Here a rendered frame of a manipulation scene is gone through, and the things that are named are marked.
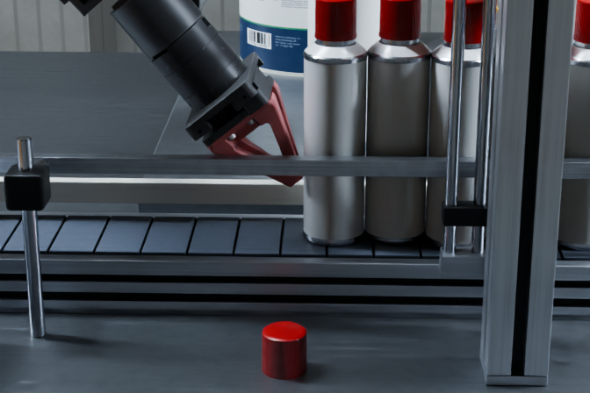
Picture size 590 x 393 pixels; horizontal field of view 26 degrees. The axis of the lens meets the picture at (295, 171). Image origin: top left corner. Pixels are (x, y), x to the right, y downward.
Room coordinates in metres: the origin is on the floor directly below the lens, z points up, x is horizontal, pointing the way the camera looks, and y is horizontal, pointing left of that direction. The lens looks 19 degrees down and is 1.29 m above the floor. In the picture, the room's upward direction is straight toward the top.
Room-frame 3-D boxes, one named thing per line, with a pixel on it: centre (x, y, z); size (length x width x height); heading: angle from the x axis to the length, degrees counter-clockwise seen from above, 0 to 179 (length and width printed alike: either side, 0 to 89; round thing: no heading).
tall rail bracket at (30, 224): (0.94, 0.21, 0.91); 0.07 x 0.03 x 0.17; 178
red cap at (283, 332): (0.86, 0.01, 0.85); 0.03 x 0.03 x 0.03
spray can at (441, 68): (1.00, -0.14, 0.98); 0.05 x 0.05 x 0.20
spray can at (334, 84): (1.01, -0.03, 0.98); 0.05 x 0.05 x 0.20
